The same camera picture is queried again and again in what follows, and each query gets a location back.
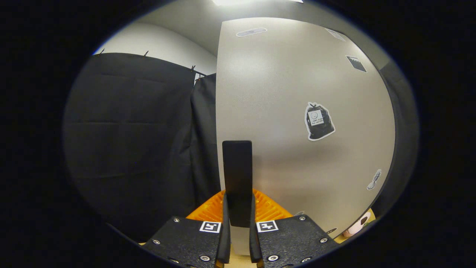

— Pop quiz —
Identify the black cabinet door handle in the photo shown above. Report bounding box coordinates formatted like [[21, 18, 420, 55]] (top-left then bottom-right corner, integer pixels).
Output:
[[222, 140, 253, 228]]

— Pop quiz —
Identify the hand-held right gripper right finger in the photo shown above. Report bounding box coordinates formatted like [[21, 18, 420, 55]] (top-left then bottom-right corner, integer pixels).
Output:
[[249, 189, 339, 268]]

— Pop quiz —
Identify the ceiling light panel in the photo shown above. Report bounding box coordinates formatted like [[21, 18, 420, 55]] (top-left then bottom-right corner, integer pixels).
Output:
[[212, 0, 257, 6]]

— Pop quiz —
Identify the pink plush toy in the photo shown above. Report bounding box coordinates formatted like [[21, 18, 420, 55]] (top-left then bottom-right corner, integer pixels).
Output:
[[343, 211, 372, 238]]

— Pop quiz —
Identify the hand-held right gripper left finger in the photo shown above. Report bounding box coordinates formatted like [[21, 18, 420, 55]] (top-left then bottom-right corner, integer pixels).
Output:
[[143, 190, 232, 268]]

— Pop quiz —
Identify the black backdrop cloth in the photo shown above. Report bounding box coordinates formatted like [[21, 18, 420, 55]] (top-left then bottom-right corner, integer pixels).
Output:
[[62, 52, 420, 242]]

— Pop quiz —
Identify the white cabinet door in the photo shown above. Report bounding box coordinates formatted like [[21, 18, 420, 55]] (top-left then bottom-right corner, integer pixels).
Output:
[[216, 17, 396, 257]]

